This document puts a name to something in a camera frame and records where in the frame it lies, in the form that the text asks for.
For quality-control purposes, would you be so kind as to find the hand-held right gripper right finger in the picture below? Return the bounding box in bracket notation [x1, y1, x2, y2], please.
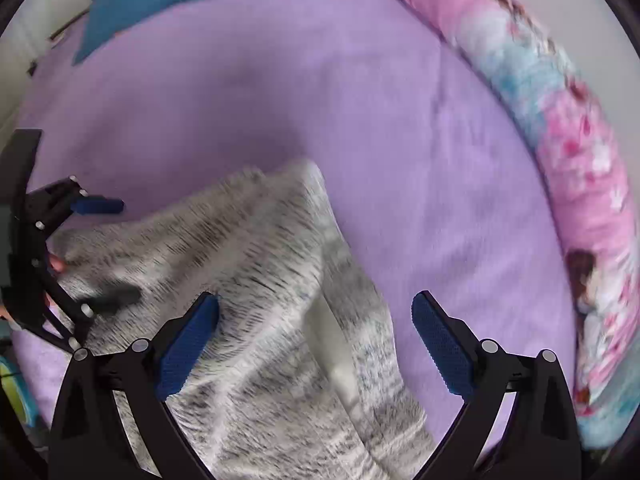
[411, 290, 582, 480]

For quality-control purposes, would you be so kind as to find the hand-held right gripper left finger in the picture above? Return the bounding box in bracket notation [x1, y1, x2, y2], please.
[47, 291, 221, 480]

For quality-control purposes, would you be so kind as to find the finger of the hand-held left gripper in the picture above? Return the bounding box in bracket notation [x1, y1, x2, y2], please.
[27, 176, 125, 237]
[44, 270, 142, 356]

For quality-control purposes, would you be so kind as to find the grey speckled hooded sweater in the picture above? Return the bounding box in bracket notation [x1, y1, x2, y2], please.
[50, 159, 437, 480]

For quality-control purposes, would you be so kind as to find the green and yellow object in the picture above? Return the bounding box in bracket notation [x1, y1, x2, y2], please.
[0, 355, 37, 433]

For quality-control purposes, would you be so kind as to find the purple bed sheet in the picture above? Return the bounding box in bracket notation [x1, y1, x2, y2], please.
[10, 0, 583, 461]

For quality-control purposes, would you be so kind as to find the blue pillow with orange print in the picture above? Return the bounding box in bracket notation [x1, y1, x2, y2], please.
[72, 0, 327, 67]

